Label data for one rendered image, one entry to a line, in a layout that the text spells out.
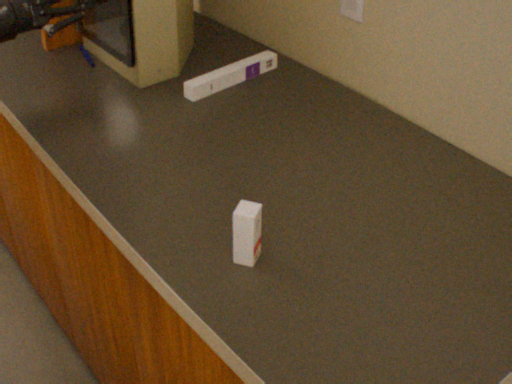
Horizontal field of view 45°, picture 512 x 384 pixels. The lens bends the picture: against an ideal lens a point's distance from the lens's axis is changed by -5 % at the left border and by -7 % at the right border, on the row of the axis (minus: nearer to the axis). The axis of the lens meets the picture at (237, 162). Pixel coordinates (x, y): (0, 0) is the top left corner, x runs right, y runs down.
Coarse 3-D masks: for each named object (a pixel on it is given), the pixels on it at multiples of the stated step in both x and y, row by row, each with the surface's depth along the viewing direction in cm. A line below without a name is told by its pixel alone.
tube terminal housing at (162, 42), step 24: (144, 0) 142; (168, 0) 146; (192, 0) 167; (144, 24) 146; (168, 24) 150; (192, 24) 170; (96, 48) 167; (144, 48) 149; (168, 48) 153; (192, 48) 172; (120, 72) 159; (144, 72) 152; (168, 72) 156
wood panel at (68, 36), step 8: (72, 0) 171; (64, 16) 172; (48, 24) 170; (72, 24) 174; (56, 32) 172; (64, 32) 174; (72, 32) 175; (48, 40) 172; (56, 40) 173; (64, 40) 175; (72, 40) 177; (80, 40) 178; (48, 48) 173; (56, 48) 175
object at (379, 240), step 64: (0, 64) 167; (64, 64) 166; (192, 64) 164; (64, 128) 138; (128, 128) 138; (192, 128) 138; (256, 128) 138; (320, 128) 138; (384, 128) 138; (128, 192) 119; (192, 192) 119; (256, 192) 119; (320, 192) 119; (384, 192) 119; (448, 192) 119; (128, 256) 109; (192, 256) 104; (320, 256) 104; (384, 256) 104; (448, 256) 104; (192, 320) 95; (256, 320) 93; (320, 320) 93; (384, 320) 92; (448, 320) 92
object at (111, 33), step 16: (80, 0) 163; (112, 0) 147; (128, 0) 141; (96, 16) 157; (112, 16) 150; (128, 16) 143; (96, 32) 161; (112, 32) 153; (128, 32) 145; (112, 48) 156; (128, 48) 148; (128, 64) 151
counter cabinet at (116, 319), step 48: (0, 144) 179; (0, 192) 205; (48, 192) 151; (48, 240) 169; (96, 240) 131; (48, 288) 193; (96, 288) 145; (144, 288) 117; (96, 336) 163; (144, 336) 128; (192, 336) 106
